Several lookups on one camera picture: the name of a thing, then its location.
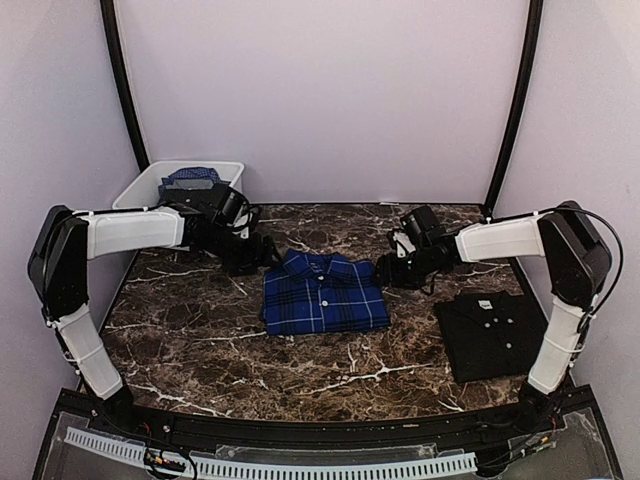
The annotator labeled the white slotted cable duct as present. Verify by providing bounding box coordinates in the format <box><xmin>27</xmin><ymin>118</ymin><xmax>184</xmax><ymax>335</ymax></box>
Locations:
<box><xmin>64</xmin><ymin>427</ymin><xmax>477</xmax><ymax>479</ymax></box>

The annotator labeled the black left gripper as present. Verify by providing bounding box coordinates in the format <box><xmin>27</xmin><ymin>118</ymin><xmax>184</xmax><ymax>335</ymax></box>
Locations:
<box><xmin>199</xmin><ymin>222</ymin><xmax>284</xmax><ymax>276</ymax></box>

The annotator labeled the black shirt in bin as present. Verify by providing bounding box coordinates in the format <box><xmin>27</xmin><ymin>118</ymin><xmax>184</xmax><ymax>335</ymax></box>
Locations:
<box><xmin>159</xmin><ymin>188</ymin><xmax>219</xmax><ymax>207</ymax></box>

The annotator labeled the blue patterned shirt in bin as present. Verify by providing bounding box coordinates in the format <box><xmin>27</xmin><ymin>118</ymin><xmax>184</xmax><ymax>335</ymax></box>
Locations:
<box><xmin>158</xmin><ymin>167</ymin><xmax>222</xmax><ymax>194</ymax></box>

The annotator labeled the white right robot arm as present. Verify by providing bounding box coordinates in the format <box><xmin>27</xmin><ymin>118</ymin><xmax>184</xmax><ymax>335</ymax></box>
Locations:
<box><xmin>374</xmin><ymin>200</ymin><xmax>624</xmax><ymax>396</ymax></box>

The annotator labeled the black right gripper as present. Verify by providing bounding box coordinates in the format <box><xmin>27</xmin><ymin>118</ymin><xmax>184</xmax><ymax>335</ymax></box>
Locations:
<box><xmin>370</xmin><ymin>244</ymin><xmax>443</xmax><ymax>290</ymax></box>

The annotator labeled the blue plaid long sleeve shirt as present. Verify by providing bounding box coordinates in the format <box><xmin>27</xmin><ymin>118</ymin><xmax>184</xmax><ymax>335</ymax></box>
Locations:
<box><xmin>261</xmin><ymin>250</ymin><xmax>391</xmax><ymax>336</ymax></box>

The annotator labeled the black shirt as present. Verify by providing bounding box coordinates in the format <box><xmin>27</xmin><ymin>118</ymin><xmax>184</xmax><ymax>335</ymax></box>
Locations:
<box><xmin>159</xmin><ymin>188</ymin><xmax>219</xmax><ymax>207</ymax></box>
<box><xmin>434</xmin><ymin>291</ymin><xmax>547</xmax><ymax>384</ymax></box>

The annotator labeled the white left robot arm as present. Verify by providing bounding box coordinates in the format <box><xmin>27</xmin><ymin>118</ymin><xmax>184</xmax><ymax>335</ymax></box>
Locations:
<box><xmin>27</xmin><ymin>204</ymin><xmax>281</xmax><ymax>436</ymax></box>

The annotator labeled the black front rail base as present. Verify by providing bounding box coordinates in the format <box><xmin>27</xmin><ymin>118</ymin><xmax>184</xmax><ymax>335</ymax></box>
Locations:
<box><xmin>33</xmin><ymin>386</ymin><xmax>622</xmax><ymax>479</ymax></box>

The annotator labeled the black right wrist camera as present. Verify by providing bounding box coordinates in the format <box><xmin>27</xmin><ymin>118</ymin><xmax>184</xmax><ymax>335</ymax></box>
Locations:
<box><xmin>400</xmin><ymin>205</ymin><xmax>446</xmax><ymax>248</ymax></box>

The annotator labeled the black vertical frame post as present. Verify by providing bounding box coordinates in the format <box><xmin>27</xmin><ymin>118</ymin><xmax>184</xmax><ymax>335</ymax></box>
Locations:
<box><xmin>482</xmin><ymin>0</ymin><xmax>544</xmax><ymax>216</ymax></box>
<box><xmin>99</xmin><ymin>0</ymin><xmax>150</xmax><ymax>173</ymax></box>

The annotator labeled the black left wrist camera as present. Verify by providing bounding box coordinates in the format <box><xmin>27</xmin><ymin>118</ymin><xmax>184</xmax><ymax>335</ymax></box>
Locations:
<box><xmin>205</xmin><ymin>183</ymin><xmax>250</xmax><ymax>225</ymax></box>

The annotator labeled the black vertical frame post right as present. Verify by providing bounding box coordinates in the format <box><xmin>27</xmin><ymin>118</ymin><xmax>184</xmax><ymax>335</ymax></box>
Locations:
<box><xmin>482</xmin><ymin>0</ymin><xmax>544</xmax><ymax>216</ymax></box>

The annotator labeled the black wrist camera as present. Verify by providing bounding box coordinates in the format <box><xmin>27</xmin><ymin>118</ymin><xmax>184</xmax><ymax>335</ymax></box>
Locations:
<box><xmin>400</xmin><ymin>205</ymin><xmax>446</xmax><ymax>248</ymax></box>
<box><xmin>205</xmin><ymin>183</ymin><xmax>250</xmax><ymax>225</ymax></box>

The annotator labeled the white plastic bin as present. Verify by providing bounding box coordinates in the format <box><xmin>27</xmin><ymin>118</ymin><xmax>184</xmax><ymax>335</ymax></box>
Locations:
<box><xmin>112</xmin><ymin>159</ymin><xmax>245</xmax><ymax>209</ymax></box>

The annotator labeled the black vertical frame post left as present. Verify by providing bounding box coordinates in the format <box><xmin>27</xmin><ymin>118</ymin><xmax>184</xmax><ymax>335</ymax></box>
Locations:
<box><xmin>99</xmin><ymin>0</ymin><xmax>150</xmax><ymax>173</ymax></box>

